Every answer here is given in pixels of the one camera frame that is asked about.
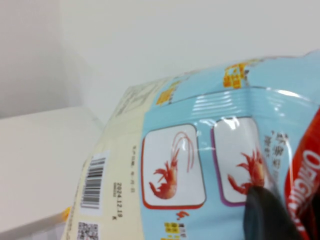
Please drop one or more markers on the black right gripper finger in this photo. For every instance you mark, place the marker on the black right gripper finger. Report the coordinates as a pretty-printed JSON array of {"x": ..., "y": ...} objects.
[{"x": 267, "y": 217}]

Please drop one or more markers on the shrimp cracker snack bag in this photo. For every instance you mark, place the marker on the shrimp cracker snack bag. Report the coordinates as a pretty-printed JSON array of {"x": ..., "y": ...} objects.
[{"x": 175, "y": 150}]

